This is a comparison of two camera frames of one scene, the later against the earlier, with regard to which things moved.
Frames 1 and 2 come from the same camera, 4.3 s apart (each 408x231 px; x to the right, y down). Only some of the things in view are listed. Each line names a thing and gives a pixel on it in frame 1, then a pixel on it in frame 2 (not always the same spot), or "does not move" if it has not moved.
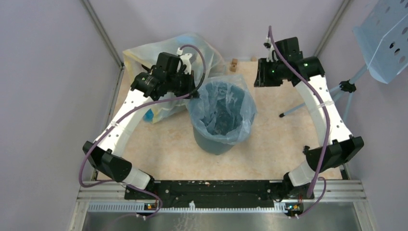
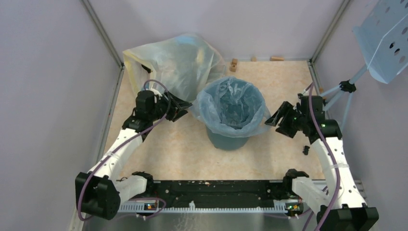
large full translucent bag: (209, 63) does not move
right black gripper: (261, 81) to (286, 109)
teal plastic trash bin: (210, 145) to (233, 107)
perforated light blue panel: (382, 35) does not move
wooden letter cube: (233, 68) does not move
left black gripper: (190, 86) to (176, 111)
